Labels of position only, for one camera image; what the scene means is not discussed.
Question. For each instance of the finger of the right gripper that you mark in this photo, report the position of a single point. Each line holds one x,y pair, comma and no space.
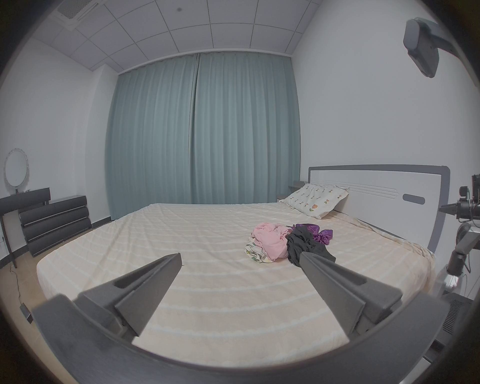
452,210

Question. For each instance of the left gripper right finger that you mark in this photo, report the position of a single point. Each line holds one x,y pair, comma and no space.
337,292

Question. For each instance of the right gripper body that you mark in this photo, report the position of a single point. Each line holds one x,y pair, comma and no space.
465,210

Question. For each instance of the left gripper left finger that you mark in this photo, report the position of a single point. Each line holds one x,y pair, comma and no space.
142,292

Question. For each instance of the black T-shirt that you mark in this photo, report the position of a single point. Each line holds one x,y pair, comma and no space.
300,243

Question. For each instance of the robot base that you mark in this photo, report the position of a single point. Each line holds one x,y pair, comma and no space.
455,311

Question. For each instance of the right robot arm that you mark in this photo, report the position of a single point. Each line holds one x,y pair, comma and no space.
463,247

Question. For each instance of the bed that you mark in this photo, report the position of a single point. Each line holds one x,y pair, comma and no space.
187,232

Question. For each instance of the purple garment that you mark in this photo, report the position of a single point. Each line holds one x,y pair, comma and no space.
322,236

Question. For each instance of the pink garment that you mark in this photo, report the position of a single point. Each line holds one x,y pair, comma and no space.
270,243

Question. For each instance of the white printed garment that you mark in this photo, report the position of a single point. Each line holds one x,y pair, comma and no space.
255,257

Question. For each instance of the white printed pillow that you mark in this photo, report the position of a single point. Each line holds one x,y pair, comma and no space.
315,198

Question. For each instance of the black chest of drawers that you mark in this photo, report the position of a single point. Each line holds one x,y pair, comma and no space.
56,225

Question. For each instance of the grey white bedside table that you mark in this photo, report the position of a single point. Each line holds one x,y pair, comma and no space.
296,185

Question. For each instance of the black power adapter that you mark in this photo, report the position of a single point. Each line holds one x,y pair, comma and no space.
27,313

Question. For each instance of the black dressing table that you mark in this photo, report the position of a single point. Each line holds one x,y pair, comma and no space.
22,198

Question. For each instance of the round white-framed mirror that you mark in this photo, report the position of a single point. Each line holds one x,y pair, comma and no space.
17,168

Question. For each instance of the blue-green curtain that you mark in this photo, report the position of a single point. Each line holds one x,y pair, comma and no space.
243,131

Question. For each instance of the ceiling air conditioner vent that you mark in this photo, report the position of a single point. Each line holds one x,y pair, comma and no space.
77,13

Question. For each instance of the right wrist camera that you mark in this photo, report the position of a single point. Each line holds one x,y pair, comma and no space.
465,193

